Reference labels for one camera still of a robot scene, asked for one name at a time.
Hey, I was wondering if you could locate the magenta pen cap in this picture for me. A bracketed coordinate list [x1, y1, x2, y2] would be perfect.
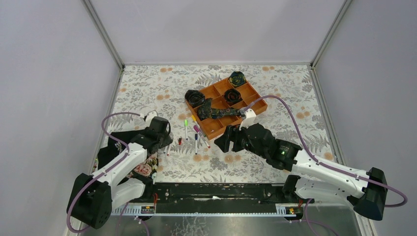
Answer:
[193, 125, 201, 133]

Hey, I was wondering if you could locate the white pen blue tip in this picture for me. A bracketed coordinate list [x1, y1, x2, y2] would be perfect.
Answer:
[194, 140, 198, 155]

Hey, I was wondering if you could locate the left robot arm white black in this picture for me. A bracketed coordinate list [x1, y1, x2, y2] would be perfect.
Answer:
[66, 112, 173, 233]

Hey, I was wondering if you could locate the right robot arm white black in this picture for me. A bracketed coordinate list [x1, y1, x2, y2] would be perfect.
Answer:
[214, 123, 387, 221]

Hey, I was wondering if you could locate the black floral cloth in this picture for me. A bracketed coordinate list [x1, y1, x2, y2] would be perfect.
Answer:
[93, 130, 159, 195]

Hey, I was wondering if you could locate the unrolled dark patterned tie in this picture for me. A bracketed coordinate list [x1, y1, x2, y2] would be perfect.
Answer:
[197, 98, 244, 120]

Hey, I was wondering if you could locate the rolled dark tie centre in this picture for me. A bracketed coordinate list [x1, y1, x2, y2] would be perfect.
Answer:
[223, 88, 242, 106]

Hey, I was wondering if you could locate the rolled dark tie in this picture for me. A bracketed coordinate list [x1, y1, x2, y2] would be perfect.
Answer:
[184, 89, 206, 108]
[223, 88, 242, 106]
[228, 71, 246, 88]

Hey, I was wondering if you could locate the orange compartment tray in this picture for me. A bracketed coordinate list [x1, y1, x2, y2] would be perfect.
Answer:
[184, 78, 268, 140]

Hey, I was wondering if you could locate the floral table cloth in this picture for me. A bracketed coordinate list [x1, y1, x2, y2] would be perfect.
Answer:
[106, 65, 334, 183]

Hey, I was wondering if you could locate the rolled dark tie left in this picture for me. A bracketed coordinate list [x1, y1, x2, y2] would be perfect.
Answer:
[184, 89, 206, 108]

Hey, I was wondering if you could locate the rolled dark tie top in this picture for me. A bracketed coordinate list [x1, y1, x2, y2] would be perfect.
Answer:
[228, 71, 246, 88]

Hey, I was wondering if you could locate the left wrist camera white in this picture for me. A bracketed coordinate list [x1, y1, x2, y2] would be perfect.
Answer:
[144, 110, 158, 123]

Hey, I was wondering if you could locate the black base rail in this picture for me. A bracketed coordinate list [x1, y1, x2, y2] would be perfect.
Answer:
[137, 182, 315, 215]

